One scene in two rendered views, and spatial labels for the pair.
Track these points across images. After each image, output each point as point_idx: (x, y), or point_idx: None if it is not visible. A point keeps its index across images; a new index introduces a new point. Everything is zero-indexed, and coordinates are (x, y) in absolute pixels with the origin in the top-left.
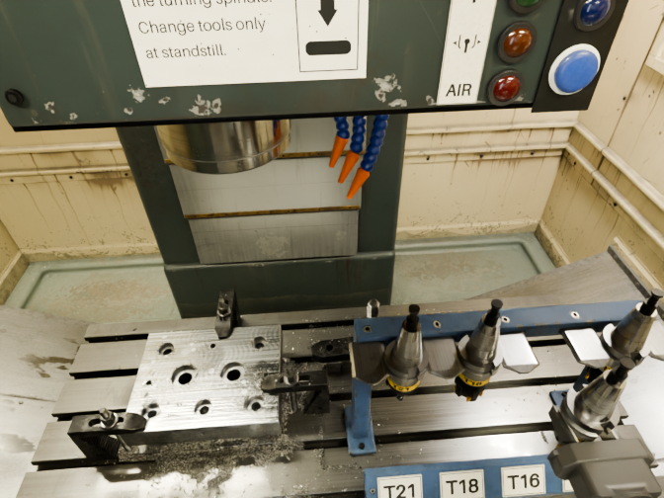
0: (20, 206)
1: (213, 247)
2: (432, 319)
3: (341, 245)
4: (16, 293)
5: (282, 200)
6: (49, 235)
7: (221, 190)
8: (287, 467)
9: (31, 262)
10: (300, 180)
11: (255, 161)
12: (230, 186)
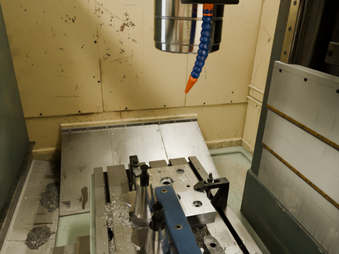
0: (252, 118)
1: (265, 173)
2: (182, 223)
3: (330, 243)
4: (222, 149)
5: (306, 169)
6: (253, 138)
7: (281, 138)
8: (131, 249)
9: (241, 145)
10: (323, 163)
11: (163, 46)
12: (286, 139)
